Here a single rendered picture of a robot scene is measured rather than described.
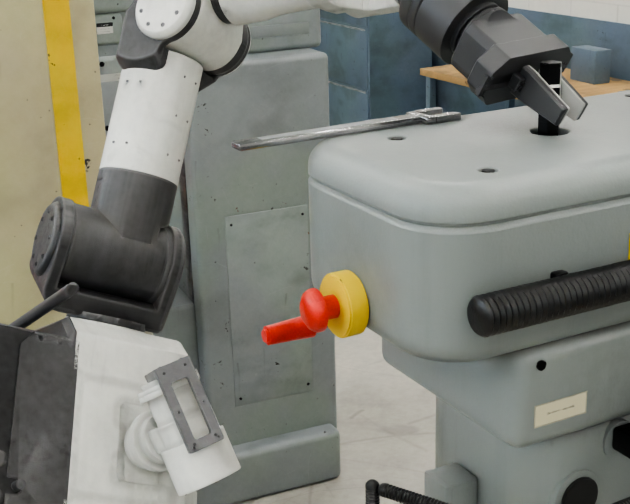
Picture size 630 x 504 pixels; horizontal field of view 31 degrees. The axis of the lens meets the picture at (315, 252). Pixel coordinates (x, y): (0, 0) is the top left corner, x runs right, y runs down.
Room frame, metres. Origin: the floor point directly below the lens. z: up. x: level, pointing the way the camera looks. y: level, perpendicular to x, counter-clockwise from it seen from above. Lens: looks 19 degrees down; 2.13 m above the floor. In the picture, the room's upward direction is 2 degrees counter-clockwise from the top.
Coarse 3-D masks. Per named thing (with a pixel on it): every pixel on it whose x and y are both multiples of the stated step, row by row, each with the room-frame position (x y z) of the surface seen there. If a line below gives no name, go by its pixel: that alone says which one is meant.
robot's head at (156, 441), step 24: (168, 408) 0.97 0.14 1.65; (192, 408) 0.98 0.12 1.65; (144, 432) 1.00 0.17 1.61; (168, 432) 0.97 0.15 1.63; (192, 432) 0.96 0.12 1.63; (144, 456) 1.00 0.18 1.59; (168, 456) 0.96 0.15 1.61; (192, 456) 0.95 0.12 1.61; (216, 456) 0.95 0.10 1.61; (192, 480) 0.94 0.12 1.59; (216, 480) 0.94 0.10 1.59
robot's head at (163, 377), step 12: (180, 360) 0.98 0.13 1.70; (156, 372) 0.97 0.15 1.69; (168, 372) 0.97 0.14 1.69; (180, 372) 0.97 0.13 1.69; (192, 372) 0.98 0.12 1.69; (156, 384) 0.98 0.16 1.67; (168, 384) 0.96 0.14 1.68; (192, 384) 0.97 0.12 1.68; (168, 396) 0.96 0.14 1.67; (204, 396) 0.97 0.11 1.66; (180, 408) 0.96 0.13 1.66; (204, 408) 0.96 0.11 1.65; (180, 420) 0.95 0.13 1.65; (216, 420) 0.96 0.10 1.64; (180, 432) 0.95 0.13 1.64; (216, 432) 0.95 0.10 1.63; (192, 444) 0.94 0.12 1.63; (204, 444) 0.95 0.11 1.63
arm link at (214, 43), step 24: (216, 0) 1.27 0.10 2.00; (240, 0) 1.26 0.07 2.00; (264, 0) 1.25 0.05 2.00; (288, 0) 1.24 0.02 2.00; (216, 24) 1.28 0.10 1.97; (240, 24) 1.29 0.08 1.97; (168, 48) 1.27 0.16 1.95; (192, 48) 1.27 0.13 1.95; (216, 48) 1.29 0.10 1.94; (240, 48) 1.32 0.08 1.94; (216, 72) 1.32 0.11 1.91
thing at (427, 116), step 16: (416, 112) 1.13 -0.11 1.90; (432, 112) 1.14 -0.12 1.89; (448, 112) 1.13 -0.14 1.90; (320, 128) 1.07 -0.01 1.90; (336, 128) 1.07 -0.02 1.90; (352, 128) 1.07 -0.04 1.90; (368, 128) 1.08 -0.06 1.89; (384, 128) 1.09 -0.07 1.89; (240, 144) 1.01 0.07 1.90; (256, 144) 1.02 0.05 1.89; (272, 144) 1.03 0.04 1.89
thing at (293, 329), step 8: (288, 320) 1.04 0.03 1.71; (296, 320) 1.04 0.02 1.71; (264, 328) 1.03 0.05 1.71; (272, 328) 1.02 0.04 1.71; (280, 328) 1.03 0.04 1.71; (288, 328) 1.03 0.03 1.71; (296, 328) 1.03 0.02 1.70; (304, 328) 1.03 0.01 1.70; (264, 336) 1.02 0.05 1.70; (272, 336) 1.02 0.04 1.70; (280, 336) 1.02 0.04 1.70; (288, 336) 1.03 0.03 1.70; (296, 336) 1.03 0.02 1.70; (304, 336) 1.03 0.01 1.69; (312, 336) 1.04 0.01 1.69; (272, 344) 1.02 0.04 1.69
